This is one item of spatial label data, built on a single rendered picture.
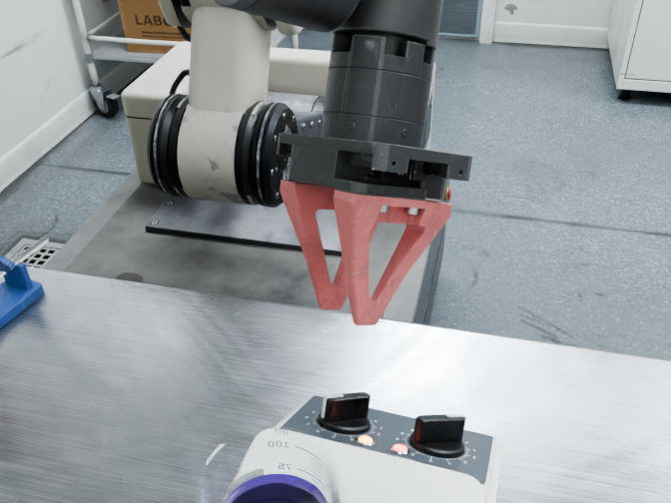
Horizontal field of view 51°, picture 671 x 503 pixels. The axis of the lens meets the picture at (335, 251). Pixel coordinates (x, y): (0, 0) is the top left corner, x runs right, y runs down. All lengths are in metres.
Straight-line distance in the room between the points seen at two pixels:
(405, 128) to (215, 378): 0.25
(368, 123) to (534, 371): 0.25
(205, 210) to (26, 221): 0.93
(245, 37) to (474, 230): 1.07
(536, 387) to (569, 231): 1.54
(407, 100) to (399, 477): 0.19
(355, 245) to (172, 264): 0.95
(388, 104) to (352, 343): 0.23
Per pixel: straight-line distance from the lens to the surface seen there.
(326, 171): 0.37
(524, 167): 2.33
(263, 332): 0.56
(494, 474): 0.42
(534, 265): 1.90
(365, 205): 0.35
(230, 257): 1.29
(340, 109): 0.38
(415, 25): 0.38
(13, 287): 0.65
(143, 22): 2.62
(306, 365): 0.53
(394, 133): 0.37
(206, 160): 1.11
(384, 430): 0.43
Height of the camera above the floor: 1.13
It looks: 37 degrees down
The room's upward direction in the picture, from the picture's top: 2 degrees counter-clockwise
